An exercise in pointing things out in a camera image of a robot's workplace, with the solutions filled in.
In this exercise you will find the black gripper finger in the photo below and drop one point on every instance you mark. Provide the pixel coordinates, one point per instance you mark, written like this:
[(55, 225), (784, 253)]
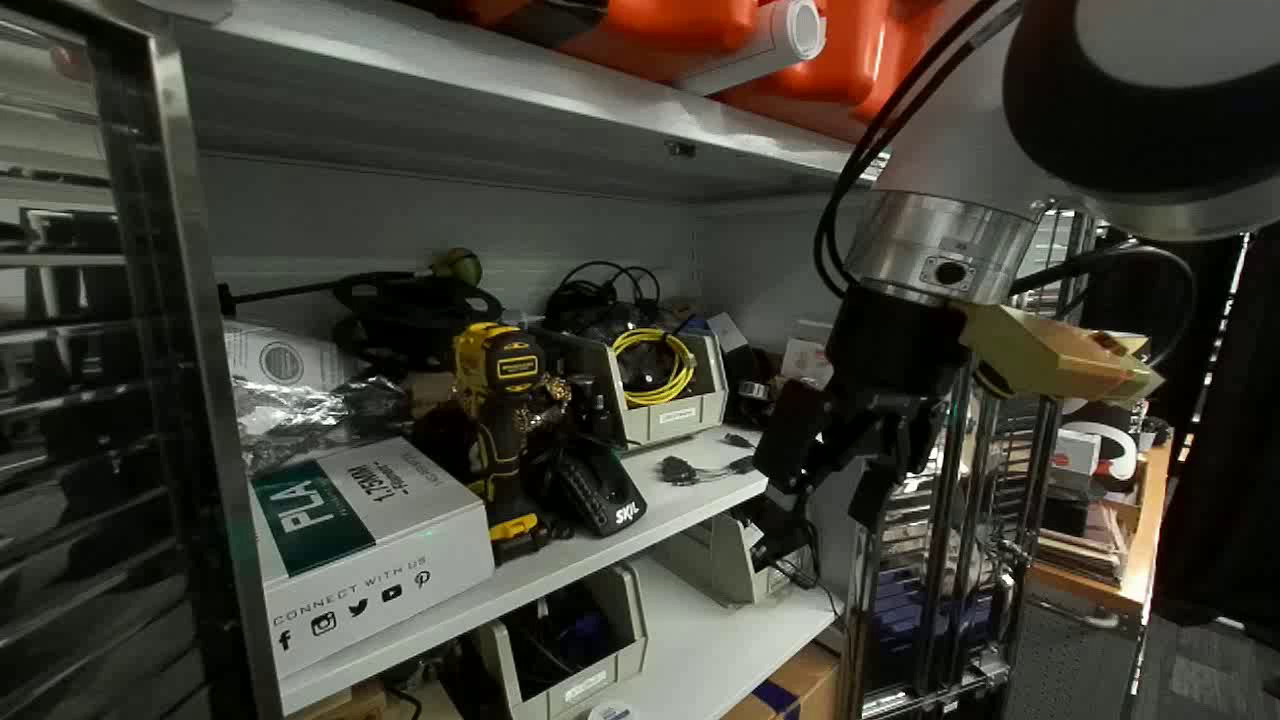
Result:
[(891, 475), (795, 439)]

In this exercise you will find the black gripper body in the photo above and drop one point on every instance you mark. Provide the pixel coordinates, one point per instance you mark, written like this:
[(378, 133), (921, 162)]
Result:
[(891, 350)]

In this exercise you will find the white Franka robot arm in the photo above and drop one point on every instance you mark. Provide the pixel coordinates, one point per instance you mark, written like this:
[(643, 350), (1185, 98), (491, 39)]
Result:
[(1145, 133)]

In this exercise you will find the small black adapter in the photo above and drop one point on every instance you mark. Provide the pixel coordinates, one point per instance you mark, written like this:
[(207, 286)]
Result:
[(743, 463), (681, 469)]

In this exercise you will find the black battery charger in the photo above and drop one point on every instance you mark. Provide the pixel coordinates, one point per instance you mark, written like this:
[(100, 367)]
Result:
[(603, 484)]

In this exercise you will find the white plastic item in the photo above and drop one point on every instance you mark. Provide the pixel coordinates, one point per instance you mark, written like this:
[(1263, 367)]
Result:
[(1098, 449)]

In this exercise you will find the cardboard box blue print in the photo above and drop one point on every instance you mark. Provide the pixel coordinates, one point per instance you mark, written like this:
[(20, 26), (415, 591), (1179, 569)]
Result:
[(800, 684)]

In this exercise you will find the wooden table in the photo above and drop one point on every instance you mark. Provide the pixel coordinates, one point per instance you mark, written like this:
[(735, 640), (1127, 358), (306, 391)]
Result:
[(1140, 532)]

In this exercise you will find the orange plastic canister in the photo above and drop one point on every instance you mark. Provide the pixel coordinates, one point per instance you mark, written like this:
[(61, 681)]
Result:
[(667, 16), (865, 59)]

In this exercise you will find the grey bin with black items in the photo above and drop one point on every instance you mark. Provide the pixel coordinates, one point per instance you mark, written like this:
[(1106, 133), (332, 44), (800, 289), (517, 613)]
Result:
[(584, 684)]

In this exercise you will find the white canister spout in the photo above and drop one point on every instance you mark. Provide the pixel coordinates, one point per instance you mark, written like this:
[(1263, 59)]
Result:
[(761, 53)]

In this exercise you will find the white metal shelf cabinet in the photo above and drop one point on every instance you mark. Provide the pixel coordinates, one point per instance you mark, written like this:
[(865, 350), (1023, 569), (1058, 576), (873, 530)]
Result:
[(533, 122)]

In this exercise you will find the white box green label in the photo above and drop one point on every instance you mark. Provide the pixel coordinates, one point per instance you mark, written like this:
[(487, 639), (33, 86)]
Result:
[(386, 545)]

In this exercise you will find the silver foil bag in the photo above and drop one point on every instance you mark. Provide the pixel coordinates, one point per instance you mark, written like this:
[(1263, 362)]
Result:
[(306, 407)]

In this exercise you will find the white round-grille device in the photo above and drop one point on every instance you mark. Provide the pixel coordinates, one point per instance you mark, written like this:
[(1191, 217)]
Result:
[(281, 358)]

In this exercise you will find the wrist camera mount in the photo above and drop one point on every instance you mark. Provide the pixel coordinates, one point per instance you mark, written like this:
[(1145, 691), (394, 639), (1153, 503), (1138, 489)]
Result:
[(1053, 352)]

